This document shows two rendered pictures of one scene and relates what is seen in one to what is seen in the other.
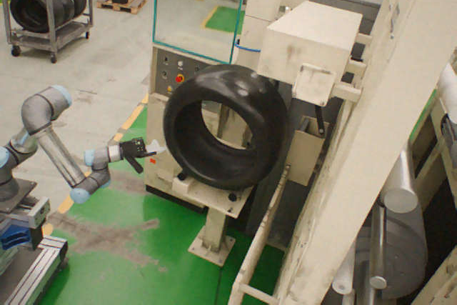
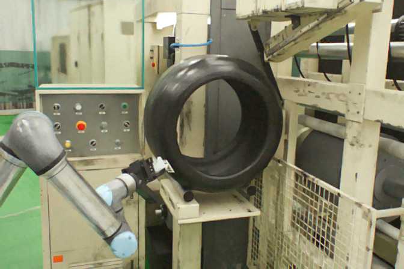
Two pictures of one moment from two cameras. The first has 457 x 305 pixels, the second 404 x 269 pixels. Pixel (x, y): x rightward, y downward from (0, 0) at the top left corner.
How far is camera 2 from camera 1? 1.13 m
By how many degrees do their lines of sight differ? 39
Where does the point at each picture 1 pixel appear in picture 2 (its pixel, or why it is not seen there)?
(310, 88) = not seen: outside the picture
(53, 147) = (81, 180)
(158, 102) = not seen: hidden behind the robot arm
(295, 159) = not seen: hidden behind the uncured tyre
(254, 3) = (190, 0)
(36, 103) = (41, 122)
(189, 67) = (91, 108)
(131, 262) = not seen: outside the picture
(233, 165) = (216, 172)
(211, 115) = (132, 155)
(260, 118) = (267, 82)
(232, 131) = (190, 143)
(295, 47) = not seen: outside the picture
